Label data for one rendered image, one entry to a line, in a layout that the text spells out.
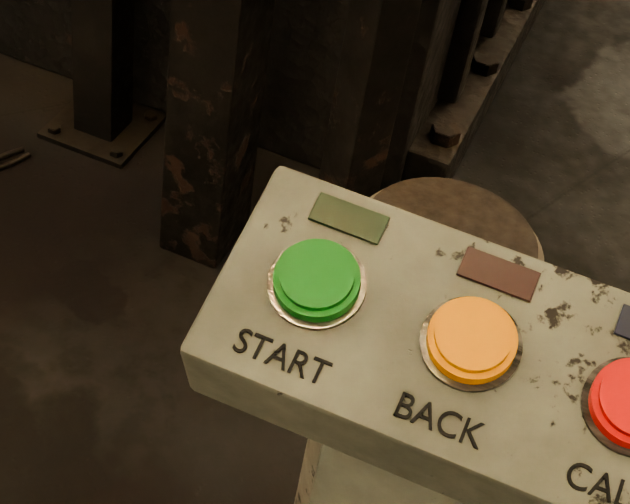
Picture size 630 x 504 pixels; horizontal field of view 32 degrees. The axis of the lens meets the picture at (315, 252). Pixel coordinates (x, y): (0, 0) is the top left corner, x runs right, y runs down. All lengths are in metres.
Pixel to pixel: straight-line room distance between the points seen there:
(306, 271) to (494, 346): 0.09
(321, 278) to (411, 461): 0.09
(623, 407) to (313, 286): 0.14
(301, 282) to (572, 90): 1.36
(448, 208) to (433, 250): 0.17
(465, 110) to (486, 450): 1.13
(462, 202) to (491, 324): 0.22
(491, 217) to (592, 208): 0.91
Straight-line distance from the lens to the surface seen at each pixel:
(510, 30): 1.79
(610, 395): 0.49
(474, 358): 0.48
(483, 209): 0.69
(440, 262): 0.51
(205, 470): 1.17
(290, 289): 0.49
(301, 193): 0.53
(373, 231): 0.52
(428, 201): 0.69
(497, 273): 0.51
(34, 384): 1.24
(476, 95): 1.62
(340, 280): 0.49
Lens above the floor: 0.95
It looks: 43 degrees down
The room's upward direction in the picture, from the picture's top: 10 degrees clockwise
